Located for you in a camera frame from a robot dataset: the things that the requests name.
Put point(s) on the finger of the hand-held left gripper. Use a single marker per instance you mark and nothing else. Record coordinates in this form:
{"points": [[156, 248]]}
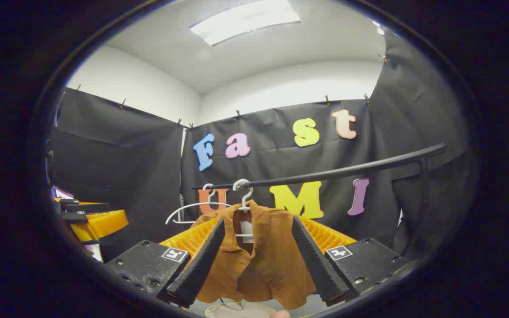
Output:
{"points": [[100, 224], [87, 207]]}

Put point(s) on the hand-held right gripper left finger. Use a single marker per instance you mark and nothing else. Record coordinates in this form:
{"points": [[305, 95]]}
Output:
{"points": [[195, 274]]}

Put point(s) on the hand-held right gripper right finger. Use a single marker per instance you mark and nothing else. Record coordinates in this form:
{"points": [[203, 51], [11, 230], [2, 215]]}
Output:
{"points": [[320, 269]]}

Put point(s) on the brown shirt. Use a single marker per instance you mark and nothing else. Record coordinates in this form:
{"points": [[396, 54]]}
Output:
{"points": [[267, 260]]}

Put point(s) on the white plastic hanger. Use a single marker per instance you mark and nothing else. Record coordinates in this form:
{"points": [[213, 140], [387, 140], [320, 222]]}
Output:
{"points": [[192, 206]]}

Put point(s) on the white hanger with wrapped hook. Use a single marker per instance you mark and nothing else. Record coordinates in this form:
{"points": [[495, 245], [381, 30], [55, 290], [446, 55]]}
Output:
{"points": [[246, 194]]}

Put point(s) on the black backdrop cloth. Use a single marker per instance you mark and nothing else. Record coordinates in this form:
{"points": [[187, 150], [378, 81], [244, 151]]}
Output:
{"points": [[139, 168]]}

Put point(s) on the long ceiling light panel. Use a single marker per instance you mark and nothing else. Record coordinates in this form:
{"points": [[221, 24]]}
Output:
{"points": [[245, 20]]}

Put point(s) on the black clothes rack rail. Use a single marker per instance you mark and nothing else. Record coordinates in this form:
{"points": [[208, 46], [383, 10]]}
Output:
{"points": [[347, 170]]}

